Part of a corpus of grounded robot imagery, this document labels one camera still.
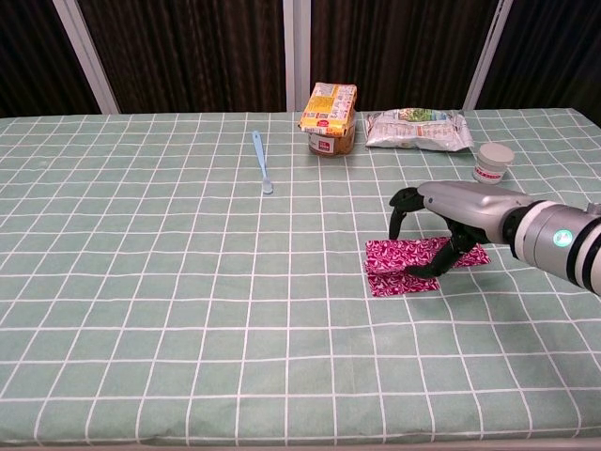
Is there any yellow orange snack packet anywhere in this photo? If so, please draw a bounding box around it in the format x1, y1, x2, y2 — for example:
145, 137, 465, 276
299, 82, 359, 137

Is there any green checkered tablecloth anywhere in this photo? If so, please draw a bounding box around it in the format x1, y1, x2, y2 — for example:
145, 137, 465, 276
0, 108, 601, 447

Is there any glass jar with red label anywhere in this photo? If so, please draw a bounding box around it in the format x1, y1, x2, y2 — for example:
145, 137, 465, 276
308, 131, 354, 159

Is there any light blue spoon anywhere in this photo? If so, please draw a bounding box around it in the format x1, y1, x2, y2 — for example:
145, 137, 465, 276
252, 130, 274, 195

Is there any dark brown curtain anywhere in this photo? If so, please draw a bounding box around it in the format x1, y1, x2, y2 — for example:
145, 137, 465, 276
0, 0, 102, 118
309, 0, 499, 113
77, 0, 287, 114
476, 0, 601, 113

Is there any silver snack bag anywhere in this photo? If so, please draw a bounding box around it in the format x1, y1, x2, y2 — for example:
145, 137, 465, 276
364, 107, 474, 154

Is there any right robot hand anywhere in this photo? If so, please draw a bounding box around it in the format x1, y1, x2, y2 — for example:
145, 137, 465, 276
388, 180, 536, 279

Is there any pink patterned cloth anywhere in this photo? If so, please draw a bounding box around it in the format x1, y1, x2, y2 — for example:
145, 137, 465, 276
367, 268, 441, 298
364, 237, 455, 274

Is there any small white lidded jar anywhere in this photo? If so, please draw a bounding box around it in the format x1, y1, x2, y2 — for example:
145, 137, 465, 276
472, 143, 516, 185

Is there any grey partition frame post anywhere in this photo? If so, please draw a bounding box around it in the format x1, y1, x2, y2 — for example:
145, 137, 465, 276
51, 0, 121, 114
283, 0, 314, 113
462, 0, 516, 112

